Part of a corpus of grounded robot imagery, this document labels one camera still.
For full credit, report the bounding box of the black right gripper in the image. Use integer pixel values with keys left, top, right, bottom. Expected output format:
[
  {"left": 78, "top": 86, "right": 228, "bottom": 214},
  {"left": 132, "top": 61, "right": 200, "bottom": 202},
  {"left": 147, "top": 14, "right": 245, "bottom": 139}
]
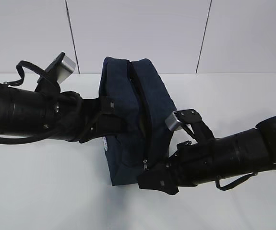
[{"left": 137, "top": 141, "right": 215, "bottom": 195}]

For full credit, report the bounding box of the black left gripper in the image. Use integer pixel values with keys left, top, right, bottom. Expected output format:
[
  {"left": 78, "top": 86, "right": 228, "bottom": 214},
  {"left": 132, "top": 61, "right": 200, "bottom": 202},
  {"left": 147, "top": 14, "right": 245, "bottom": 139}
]
[{"left": 41, "top": 91, "right": 127, "bottom": 143}]

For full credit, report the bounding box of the dark blue lunch bag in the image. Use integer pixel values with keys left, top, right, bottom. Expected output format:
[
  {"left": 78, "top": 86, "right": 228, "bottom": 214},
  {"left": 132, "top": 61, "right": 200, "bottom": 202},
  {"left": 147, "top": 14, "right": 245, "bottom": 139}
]
[{"left": 99, "top": 57, "right": 176, "bottom": 186}]

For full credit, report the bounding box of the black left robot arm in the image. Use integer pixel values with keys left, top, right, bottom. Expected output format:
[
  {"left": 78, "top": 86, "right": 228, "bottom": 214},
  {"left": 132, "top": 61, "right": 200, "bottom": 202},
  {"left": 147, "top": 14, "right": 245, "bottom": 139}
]
[{"left": 0, "top": 84, "right": 128, "bottom": 145}]

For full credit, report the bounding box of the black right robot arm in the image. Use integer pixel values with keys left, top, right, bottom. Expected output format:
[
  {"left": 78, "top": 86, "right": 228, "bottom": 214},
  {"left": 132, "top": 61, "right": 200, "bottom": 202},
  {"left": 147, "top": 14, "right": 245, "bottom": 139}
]
[{"left": 137, "top": 116, "right": 276, "bottom": 195}]

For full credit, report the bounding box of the black cable loop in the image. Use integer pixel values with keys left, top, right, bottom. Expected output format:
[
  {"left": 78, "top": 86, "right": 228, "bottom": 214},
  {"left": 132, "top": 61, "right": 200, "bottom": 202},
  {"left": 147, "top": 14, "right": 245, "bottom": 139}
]
[{"left": 215, "top": 171, "right": 258, "bottom": 192}]

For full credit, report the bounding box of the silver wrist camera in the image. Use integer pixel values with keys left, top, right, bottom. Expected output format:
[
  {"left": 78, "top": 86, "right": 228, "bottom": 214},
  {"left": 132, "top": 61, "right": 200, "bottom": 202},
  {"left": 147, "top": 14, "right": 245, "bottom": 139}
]
[
  {"left": 165, "top": 109, "right": 215, "bottom": 143},
  {"left": 35, "top": 52, "right": 76, "bottom": 94}
]

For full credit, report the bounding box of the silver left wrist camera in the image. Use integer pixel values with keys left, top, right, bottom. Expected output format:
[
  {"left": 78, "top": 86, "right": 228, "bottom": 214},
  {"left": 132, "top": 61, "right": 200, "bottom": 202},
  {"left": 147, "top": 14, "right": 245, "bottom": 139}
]
[{"left": 35, "top": 52, "right": 76, "bottom": 94}]

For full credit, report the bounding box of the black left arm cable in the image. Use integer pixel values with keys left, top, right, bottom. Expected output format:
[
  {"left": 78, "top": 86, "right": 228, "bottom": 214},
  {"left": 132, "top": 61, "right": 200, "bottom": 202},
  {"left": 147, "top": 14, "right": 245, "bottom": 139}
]
[{"left": 0, "top": 124, "right": 64, "bottom": 146}]

